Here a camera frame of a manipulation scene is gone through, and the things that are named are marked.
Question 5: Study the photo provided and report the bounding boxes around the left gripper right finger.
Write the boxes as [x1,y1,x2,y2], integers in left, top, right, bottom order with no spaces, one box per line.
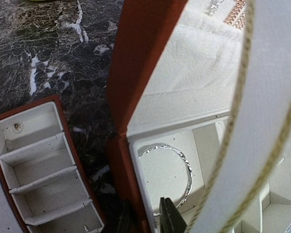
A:
[159,198,187,233]

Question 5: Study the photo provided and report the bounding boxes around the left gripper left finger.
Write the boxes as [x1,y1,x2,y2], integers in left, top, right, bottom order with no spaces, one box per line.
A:
[103,200,138,233]

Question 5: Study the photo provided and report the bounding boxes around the green bead necklace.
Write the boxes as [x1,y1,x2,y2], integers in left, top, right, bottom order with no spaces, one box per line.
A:
[189,0,291,233]

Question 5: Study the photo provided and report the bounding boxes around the red jewelry tray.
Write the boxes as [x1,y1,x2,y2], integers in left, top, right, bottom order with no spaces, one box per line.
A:
[0,95,105,233]

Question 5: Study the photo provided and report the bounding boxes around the red jewelry box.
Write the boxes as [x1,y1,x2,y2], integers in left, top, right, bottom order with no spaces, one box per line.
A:
[107,0,291,233]

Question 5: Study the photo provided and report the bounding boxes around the silver bangle upper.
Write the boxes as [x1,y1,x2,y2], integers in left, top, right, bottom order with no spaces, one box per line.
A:
[138,144,193,216]

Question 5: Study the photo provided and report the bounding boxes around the earring back clear disc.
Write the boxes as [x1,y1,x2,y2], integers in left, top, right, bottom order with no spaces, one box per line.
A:
[12,123,23,134]

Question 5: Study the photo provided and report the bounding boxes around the green bowl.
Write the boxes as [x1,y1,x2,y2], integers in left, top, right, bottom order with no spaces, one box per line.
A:
[29,0,53,2]

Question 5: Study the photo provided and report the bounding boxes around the gold necklaces in lid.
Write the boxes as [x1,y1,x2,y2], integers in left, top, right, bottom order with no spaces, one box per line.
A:
[207,0,248,29]

